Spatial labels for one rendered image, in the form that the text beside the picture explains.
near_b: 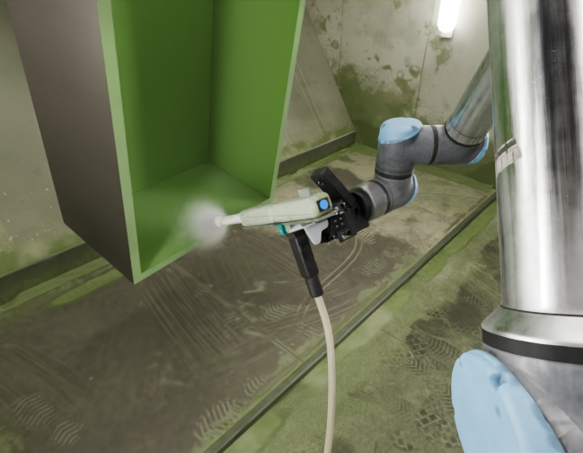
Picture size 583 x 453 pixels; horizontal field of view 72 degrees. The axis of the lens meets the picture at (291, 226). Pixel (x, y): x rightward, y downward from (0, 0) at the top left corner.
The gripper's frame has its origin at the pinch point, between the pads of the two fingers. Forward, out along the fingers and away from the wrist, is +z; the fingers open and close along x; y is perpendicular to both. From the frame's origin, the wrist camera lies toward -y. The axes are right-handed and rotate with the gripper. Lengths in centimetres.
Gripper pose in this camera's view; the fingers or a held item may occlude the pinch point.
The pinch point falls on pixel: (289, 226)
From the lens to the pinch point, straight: 83.1
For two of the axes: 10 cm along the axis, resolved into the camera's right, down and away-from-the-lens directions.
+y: 3.1, 9.4, 1.4
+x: -5.5, 0.5, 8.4
